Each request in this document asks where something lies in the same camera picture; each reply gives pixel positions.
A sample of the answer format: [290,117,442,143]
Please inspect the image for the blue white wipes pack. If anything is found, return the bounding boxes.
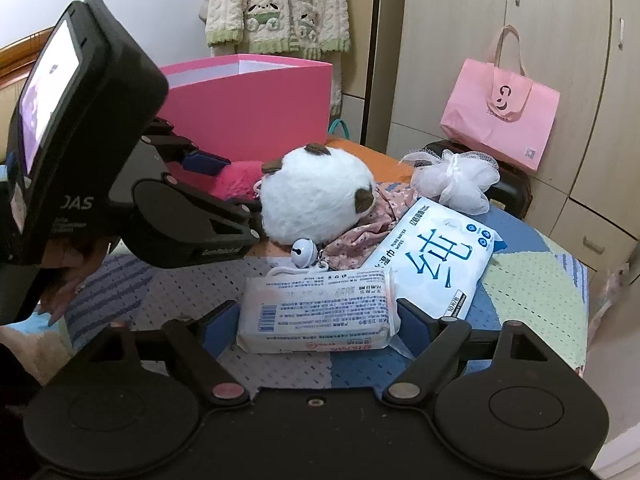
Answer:
[361,197,506,318]

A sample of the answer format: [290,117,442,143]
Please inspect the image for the white round panda plush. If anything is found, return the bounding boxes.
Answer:
[258,143,376,246]

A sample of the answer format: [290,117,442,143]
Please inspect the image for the silver bell with cord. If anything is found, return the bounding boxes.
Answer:
[267,238,329,278]

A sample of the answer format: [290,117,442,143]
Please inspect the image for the pink storage box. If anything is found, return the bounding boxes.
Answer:
[158,54,332,162]

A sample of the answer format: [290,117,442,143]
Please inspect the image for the black suitcase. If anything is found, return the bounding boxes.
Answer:
[422,140,533,220]

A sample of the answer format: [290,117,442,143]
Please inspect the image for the pink floral cloth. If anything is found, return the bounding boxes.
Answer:
[320,182,416,271]

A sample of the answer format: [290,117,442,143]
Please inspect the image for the pink tote bag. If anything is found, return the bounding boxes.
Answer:
[440,24,560,174]

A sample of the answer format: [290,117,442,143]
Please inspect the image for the cream knit cardigan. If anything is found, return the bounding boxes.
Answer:
[205,0,350,60]

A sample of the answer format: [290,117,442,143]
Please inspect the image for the white mesh bath puff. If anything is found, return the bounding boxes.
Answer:
[400,148,500,216]

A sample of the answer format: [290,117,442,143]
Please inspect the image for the white wet wipes pack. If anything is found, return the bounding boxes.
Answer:
[236,269,400,354]

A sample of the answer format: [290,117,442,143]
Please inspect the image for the pink fluffy plush toy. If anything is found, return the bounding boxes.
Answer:
[177,158,266,203]

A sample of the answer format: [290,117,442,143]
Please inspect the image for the person's left hand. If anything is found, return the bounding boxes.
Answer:
[39,240,111,326]

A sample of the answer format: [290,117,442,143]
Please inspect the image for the beige wooden wardrobe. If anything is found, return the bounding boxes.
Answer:
[343,0,639,272]

